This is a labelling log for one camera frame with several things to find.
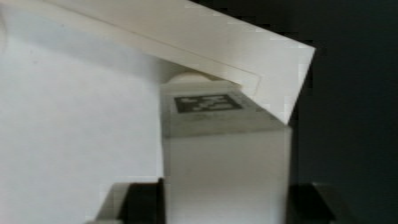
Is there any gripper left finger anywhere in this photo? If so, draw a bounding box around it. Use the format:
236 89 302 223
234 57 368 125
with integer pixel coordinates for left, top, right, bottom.
87 178 167 224

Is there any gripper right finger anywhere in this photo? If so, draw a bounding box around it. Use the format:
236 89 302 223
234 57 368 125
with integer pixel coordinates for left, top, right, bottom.
286 181 362 224

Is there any white leg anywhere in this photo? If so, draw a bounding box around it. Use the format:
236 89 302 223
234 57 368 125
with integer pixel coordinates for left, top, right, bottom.
160 72 291 224

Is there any white square tabletop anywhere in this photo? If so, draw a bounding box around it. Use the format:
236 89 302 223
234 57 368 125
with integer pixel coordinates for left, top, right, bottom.
0 0 314 224

